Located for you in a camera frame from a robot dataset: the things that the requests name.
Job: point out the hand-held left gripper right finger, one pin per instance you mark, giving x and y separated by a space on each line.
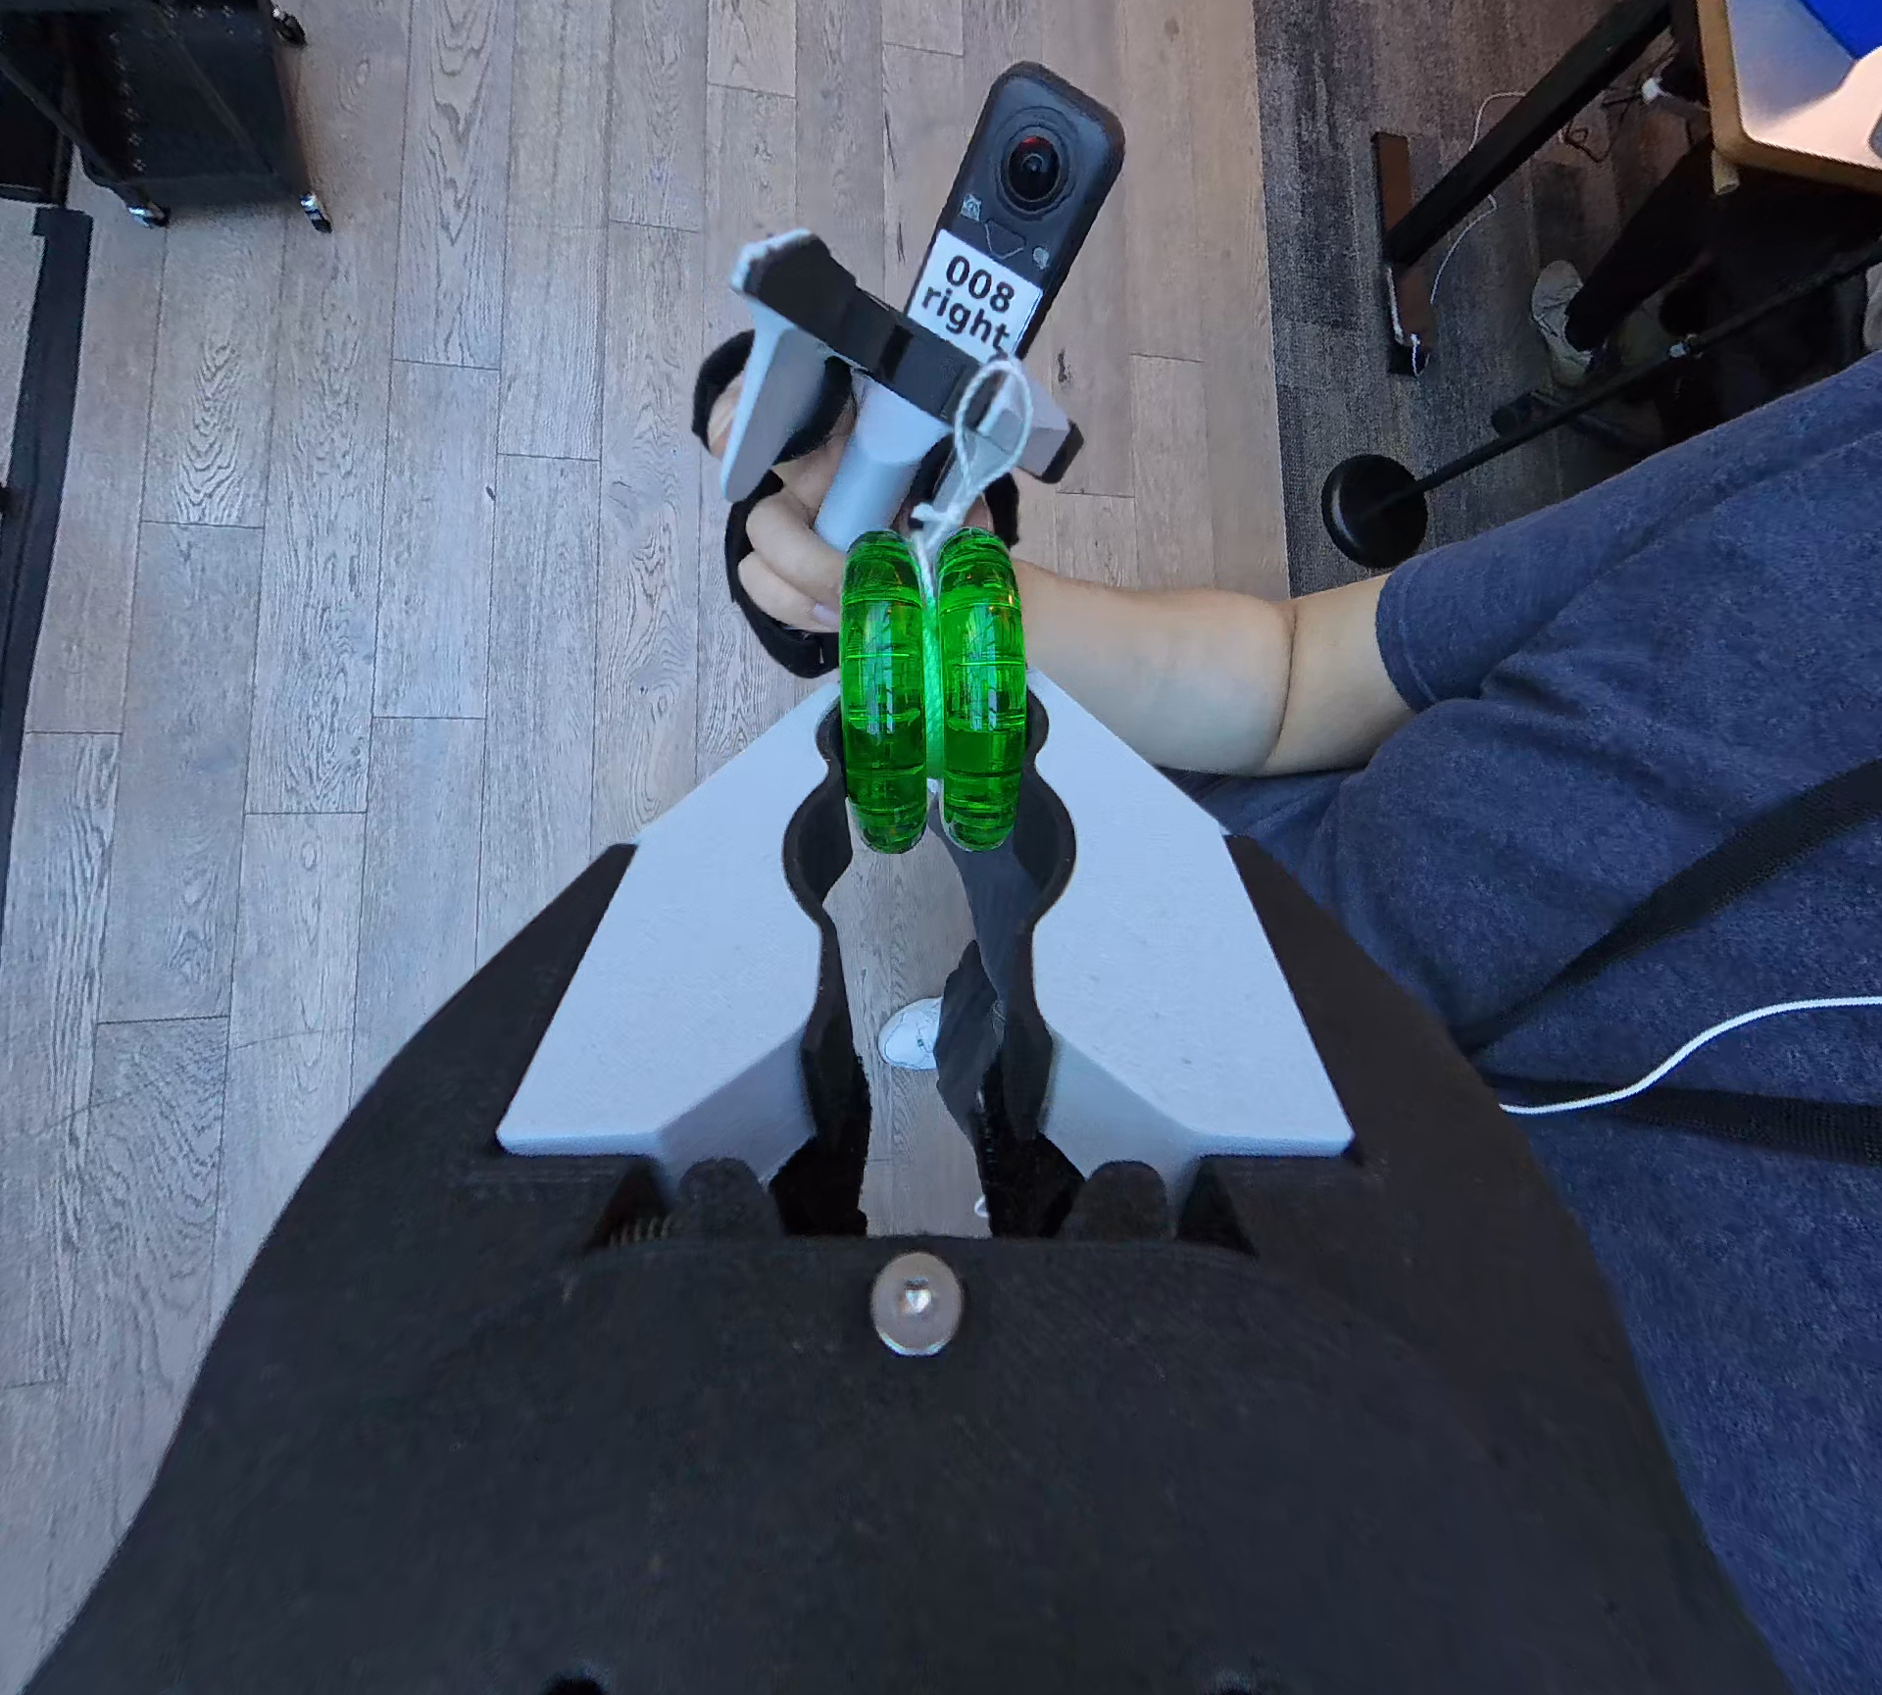
1177 988

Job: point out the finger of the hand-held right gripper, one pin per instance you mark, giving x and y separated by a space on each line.
773 259
1037 445

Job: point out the black floor strip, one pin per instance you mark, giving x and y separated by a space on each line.
43 400

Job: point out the black round base stand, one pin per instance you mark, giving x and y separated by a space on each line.
1373 516

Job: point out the person's right hand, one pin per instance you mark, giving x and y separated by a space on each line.
786 555

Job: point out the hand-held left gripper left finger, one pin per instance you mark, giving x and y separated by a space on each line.
661 988

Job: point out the person's right forearm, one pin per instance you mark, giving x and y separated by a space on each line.
1177 665

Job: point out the green transparent yoyo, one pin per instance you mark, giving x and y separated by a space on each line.
883 694

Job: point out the black utility cart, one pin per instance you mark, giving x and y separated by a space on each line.
177 92

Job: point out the wooden edged desk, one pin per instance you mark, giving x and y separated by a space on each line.
1778 106

